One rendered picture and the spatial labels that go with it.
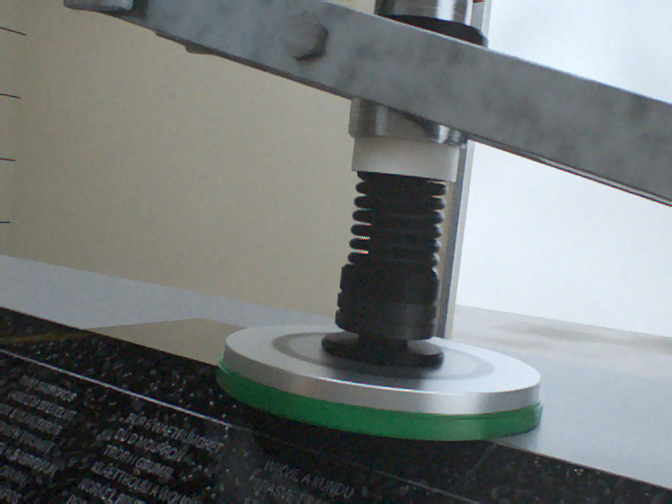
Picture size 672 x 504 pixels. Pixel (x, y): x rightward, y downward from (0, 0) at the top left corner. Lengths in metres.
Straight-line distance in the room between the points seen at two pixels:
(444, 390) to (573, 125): 0.17
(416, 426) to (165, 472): 0.18
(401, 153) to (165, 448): 0.25
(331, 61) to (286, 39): 0.03
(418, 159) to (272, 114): 5.61
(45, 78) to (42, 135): 0.45
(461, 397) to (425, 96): 0.18
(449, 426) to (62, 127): 6.75
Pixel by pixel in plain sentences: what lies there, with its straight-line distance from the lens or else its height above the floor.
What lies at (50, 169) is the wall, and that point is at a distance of 7.23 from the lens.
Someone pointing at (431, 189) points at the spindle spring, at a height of 1.01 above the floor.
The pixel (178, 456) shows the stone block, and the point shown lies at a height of 0.82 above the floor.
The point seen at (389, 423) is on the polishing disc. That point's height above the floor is 0.88.
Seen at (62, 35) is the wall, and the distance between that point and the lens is 7.30.
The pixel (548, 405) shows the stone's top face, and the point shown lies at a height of 0.87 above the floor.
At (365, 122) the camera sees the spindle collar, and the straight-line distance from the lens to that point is 0.56.
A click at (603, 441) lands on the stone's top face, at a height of 0.87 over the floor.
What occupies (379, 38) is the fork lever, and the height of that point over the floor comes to 1.10.
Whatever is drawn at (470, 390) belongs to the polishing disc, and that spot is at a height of 0.90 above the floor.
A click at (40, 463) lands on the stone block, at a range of 0.66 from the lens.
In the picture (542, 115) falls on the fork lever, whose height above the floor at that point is 1.06.
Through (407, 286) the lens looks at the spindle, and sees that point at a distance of 0.56.
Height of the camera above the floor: 1.00
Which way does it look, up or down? 4 degrees down
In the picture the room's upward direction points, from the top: 6 degrees clockwise
